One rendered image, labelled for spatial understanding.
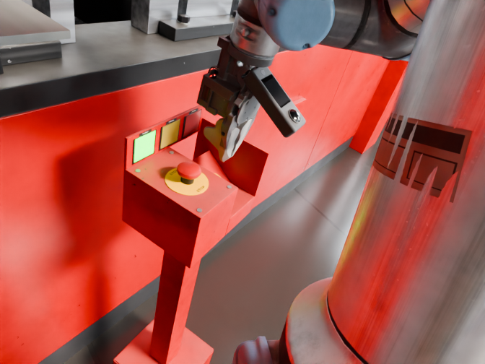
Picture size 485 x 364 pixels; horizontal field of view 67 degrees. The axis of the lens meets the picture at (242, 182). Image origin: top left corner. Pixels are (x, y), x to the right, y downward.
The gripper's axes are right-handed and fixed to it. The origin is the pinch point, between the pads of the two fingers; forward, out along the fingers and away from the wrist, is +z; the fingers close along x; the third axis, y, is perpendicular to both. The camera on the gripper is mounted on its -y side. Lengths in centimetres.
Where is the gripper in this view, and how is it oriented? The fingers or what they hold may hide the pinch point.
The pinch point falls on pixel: (228, 157)
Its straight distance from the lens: 67.6
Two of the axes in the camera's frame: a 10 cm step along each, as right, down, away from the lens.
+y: -8.0, -5.4, 2.6
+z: -2.9, 7.3, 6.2
